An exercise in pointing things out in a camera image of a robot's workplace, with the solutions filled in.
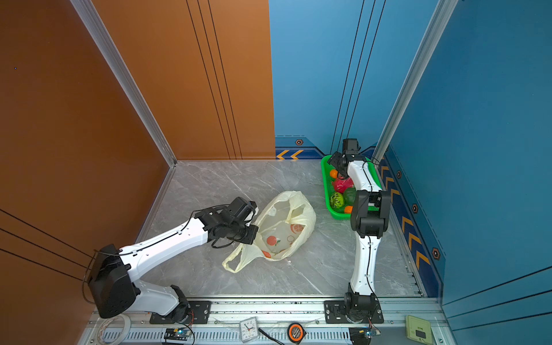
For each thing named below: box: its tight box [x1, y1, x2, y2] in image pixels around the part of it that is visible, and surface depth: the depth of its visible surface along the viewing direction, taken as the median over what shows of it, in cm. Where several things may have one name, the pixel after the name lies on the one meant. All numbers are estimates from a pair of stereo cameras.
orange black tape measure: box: [287, 322, 307, 345], surface depth 68 cm
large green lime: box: [343, 187, 357, 207], surface depth 96 cm
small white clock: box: [239, 316, 259, 344], surface depth 71 cm
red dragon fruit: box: [334, 173, 355, 195], surface depth 101 cm
